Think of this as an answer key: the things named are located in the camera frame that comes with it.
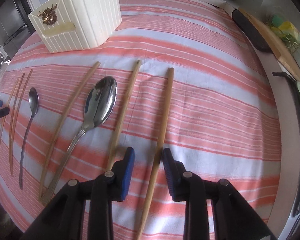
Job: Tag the steel refrigerator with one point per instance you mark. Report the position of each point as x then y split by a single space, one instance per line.
12 17

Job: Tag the green sponge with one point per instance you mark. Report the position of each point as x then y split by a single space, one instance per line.
277 20

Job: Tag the white ribbed utensil holder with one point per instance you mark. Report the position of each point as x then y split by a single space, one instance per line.
95 17

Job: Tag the orange white striped cloth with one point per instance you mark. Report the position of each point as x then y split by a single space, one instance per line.
202 105

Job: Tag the small metal spoon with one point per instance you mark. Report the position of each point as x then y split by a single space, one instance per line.
33 97

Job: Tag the thin wooden chopstick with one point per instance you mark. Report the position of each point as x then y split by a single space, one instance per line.
30 72
22 76
16 83

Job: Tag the yellow green bag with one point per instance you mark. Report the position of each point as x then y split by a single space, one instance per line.
290 31

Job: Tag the wooden cutting board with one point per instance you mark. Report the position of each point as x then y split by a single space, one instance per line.
270 36

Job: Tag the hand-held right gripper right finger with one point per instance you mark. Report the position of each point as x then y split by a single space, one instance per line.
168 175

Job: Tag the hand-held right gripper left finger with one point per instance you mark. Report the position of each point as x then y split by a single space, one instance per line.
128 172

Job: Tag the large metal spoon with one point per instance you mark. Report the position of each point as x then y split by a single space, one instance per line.
101 102

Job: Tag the black oblong pad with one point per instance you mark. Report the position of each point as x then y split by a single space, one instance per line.
252 32

